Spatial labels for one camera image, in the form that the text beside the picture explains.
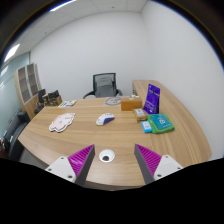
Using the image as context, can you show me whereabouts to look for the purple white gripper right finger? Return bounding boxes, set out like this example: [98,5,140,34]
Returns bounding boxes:
[134,144,182,184]

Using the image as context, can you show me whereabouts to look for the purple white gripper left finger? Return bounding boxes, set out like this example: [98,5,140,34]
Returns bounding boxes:
[46,145,95,186]

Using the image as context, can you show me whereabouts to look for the small blue white box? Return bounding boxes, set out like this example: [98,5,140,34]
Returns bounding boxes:
[141,121,152,133]

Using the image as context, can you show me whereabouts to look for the green flat package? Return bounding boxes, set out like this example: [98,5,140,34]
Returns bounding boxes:
[148,114,175,134]

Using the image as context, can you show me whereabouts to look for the small tan snack box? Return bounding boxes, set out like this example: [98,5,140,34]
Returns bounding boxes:
[134,108,147,121]

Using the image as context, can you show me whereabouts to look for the purple standing package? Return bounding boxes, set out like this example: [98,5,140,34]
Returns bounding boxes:
[143,84,160,114]

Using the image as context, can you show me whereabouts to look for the green white leaflet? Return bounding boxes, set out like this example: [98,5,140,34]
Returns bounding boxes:
[58,100,77,108]

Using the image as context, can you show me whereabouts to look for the brown cardboard box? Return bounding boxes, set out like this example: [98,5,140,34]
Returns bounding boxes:
[121,97,142,111]

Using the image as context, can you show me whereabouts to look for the black office chair left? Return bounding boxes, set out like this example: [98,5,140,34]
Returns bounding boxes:
[2,111,30,161]

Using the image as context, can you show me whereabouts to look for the black items on side desk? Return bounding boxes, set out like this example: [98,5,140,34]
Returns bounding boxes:
[34,89,62,114]

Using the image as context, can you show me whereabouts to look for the round grey pad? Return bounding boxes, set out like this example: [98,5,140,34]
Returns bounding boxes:
[104,97,121,106]

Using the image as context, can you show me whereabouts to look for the grey mesh office chair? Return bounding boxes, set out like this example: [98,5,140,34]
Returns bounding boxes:
[83,73,122,98]

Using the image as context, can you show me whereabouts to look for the wooden shelf cabinet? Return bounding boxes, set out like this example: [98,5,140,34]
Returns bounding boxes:
[14,63,41,119]

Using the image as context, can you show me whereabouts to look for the white desk cable grommet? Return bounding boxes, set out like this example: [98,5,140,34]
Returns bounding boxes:
[99,149,115,163]

